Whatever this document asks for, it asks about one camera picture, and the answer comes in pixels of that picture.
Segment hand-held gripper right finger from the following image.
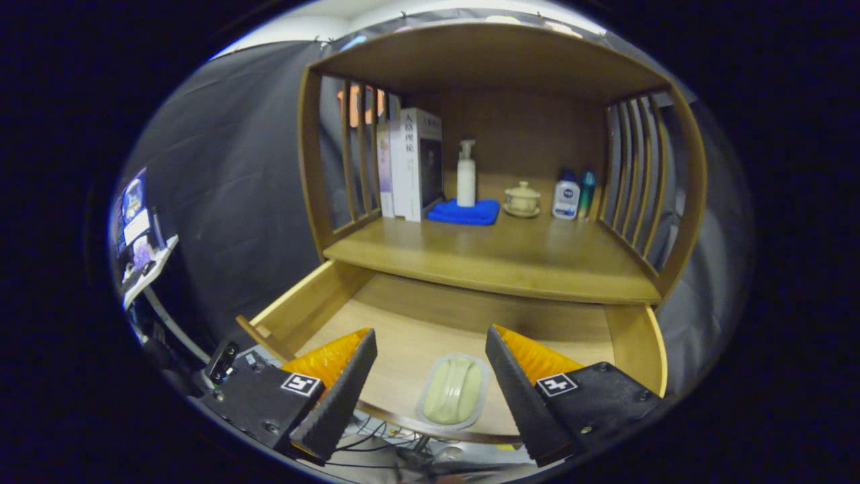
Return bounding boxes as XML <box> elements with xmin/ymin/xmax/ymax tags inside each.
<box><xmin>485</xmin><ymin>325</ymin><xmax>666</xmax><ymax>467</ymax></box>

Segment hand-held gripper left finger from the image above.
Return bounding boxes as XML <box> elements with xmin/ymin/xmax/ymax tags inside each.
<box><xmin>195</xmin><ymin>327</ymin><xmax>378</xmax><ymax>467</ymax></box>

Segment wooden drawer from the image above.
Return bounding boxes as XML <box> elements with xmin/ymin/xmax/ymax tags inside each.
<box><xmin>235</xmin><ymin>261</ymin><xmax>668</xmax><ymax>444</ymax></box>

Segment wooden countertop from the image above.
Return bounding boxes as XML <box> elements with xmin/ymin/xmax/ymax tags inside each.
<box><xmin>322</xmin><ymin>171</ymin><xmax>662</xmax><ymax>305</ymax></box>

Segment blue folded cloth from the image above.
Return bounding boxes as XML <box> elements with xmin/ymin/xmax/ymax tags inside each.
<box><xmin>426</xmin><ymin>198</ymin><xmax>501</xmax><ymax>227</ymax></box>

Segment beige lidded teacup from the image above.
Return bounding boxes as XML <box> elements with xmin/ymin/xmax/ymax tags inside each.
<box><xmin>503</xmin><ymin>180</ymin><xmax>542</xmax><ymax>218</ymax></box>

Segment white lotion bottle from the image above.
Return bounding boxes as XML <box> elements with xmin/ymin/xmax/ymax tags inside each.
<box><xmin>552</xmin><ymin>168</ymin><xmax>581</xmax><ymax>220</ymax></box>

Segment teal bottle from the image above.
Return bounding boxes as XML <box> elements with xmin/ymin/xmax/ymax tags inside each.
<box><xmin>578</xmin><ymin>169</ymin><xmax>597</xmax><ymax>221</ymax></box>

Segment white monitor stand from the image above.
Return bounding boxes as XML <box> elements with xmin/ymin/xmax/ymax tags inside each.
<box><xmin>121</xmin><ymin>234</ymin><xmax>209</xmax><ymax>364</ymax></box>

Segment white pump bottle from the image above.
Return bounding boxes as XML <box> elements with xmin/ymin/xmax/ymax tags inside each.
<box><xmin>456</xmin><ymin>139</ymin><xmax>477</xmax><ymax>208</ymax></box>

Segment pale purple book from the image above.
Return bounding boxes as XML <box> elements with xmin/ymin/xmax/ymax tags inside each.
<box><xmin>376</xmin><ymin>120</ymin><xmax>396</xmax><ymax>218</ymax></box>

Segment white book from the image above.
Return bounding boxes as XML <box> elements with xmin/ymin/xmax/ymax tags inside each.
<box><xmin>390</xmin><ymin>108</ymin><xmax>443</xmax><ymax>223</ymax></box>

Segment computer monitor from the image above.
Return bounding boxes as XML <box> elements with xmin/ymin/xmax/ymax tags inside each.
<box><xmin>111</xmin><ymin>168</ymin><xmax>169</xmax><ymax>270</ymax></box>

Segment black floor cables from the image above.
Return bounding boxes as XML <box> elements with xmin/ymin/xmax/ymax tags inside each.
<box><xmin>329</xmin><ymin>413</ymin><xmax>525</xmax><ymax>471</ymax></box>

